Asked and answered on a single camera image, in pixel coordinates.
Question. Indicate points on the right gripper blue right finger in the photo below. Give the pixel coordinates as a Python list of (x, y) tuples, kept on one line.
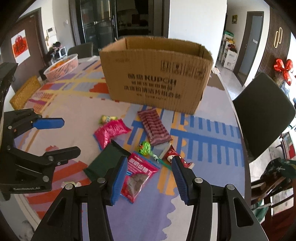
[(179, 173)]

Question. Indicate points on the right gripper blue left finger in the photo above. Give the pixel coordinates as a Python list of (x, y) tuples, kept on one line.
[(118, 180)]

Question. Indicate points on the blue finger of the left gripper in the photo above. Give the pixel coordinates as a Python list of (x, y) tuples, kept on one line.
[(48, 123)]

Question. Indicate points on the red transparent snack bag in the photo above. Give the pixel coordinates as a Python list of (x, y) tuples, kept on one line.
[(139, 171)]

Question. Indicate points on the dark green snack packet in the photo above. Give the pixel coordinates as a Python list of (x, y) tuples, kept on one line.
[(107, 159)]

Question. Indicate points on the green lollipop among snacks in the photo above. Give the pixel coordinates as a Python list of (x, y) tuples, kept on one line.
[(144, 148)]

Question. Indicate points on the pink snack packet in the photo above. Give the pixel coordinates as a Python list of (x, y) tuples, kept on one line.
[(106, 132)]

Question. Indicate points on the maroon striped snack packet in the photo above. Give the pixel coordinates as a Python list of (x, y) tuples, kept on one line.
[(153, 126)]

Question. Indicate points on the small yellow-green candy packet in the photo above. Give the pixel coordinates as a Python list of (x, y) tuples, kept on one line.
[(106, 118)]

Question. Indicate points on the colourful patterned table mat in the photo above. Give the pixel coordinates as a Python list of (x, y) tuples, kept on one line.
[(210, 138)]

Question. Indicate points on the white basket with oranges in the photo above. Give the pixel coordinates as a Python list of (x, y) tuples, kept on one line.
[(62, 68)]

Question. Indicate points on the red paper door decoration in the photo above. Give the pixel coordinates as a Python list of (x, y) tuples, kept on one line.
[(20, 47)]

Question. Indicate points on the dark chair far left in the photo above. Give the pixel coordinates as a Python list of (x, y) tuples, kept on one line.
[(83, 50)]

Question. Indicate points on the dark chair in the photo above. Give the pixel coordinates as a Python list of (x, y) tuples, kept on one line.
[(83, 50), (264, 112)]

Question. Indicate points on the green floral cloth bag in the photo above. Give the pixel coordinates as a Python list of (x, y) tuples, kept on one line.
[(281, 168)]

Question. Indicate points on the brown cardboard box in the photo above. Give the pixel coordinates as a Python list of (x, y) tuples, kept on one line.
[(155, 71)]

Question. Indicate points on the dark chair right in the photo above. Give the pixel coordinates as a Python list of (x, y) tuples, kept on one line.
[(264, 112)]

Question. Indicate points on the white storage shelf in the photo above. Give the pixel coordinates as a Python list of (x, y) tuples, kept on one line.
[(228, 51)]

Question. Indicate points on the red balloon decoration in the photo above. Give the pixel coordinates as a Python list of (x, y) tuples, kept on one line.
[(282, 71)]

